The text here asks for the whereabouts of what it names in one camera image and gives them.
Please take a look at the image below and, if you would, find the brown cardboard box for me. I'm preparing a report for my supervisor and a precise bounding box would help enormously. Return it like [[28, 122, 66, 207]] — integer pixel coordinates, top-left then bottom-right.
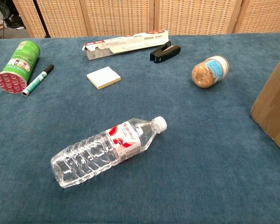
[[250, 49, 280, 156]]

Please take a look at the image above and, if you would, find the glass jar blue label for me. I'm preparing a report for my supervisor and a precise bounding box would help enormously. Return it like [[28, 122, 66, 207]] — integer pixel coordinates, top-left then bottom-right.
[[191, 55, 230, 87]]

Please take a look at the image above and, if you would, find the green whiteboard marker pen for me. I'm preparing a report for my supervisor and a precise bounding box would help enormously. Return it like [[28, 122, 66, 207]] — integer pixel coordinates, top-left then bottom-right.
[[21, 64, 55, 97]]

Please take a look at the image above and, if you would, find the woven wooden folding screen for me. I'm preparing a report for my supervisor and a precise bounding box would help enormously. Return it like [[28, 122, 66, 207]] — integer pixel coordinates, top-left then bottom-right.
[[12, 0, 280, 38]]

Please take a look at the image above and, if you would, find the black stand pole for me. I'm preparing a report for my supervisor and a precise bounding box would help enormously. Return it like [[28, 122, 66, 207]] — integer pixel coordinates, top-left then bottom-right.
[[32, 0, 51, 38]]

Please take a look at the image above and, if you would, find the green cylindrical snack can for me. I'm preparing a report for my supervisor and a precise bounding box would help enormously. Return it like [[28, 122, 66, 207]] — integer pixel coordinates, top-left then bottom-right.
[[0, 40, 41, 94]]

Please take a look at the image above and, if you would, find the yellow sticky note pad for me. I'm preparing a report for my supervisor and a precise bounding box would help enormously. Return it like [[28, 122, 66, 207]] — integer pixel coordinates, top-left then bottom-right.
[[86, 66, 122, 90]]

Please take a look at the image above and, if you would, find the black stapler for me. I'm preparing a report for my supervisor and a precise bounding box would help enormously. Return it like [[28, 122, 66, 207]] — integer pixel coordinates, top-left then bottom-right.
[[150, 41, 181, 64]]

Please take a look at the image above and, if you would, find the clear plastic water bottle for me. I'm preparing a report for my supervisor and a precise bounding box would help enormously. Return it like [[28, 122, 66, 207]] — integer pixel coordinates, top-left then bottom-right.
[[50, 116, 167, 189]]

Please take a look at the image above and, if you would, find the blue table cloth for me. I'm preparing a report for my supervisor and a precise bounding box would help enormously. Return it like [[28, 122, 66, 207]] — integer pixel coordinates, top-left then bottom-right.
[[0, 32, 280, 224]]

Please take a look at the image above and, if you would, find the long white torn carton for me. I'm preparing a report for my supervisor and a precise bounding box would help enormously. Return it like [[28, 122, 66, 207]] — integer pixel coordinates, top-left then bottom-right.
[[82, 29, 170, 61]]

